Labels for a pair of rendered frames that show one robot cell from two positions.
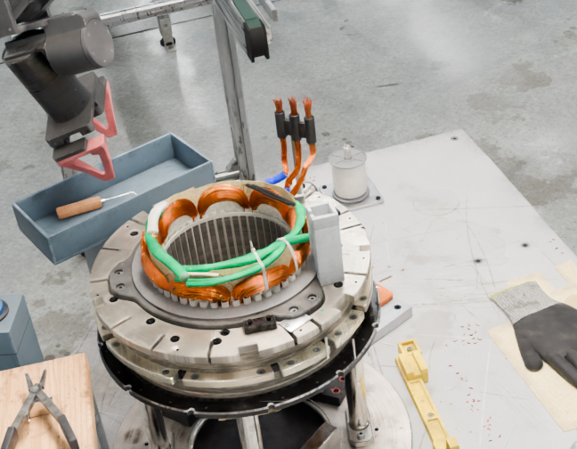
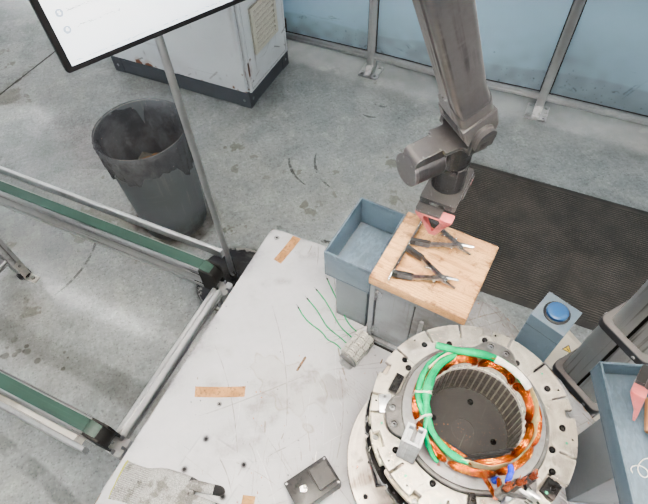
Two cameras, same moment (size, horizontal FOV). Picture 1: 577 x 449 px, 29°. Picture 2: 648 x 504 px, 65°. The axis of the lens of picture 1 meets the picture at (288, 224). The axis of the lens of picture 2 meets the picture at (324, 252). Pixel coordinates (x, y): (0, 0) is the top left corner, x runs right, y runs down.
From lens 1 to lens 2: 1.03 m
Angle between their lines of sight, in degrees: 80
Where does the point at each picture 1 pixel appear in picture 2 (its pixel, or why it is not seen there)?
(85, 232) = (602, 392)
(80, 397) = (432, 300)
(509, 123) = not seen: outside the picture
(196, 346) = (409, 348)
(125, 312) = (467, 338)
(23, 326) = (545, 334)
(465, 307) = not seen: outside the picture
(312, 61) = not seen: outside the picture
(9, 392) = (462, 278)
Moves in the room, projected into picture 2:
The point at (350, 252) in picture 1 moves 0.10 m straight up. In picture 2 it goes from (418, 483) to (428, 467)
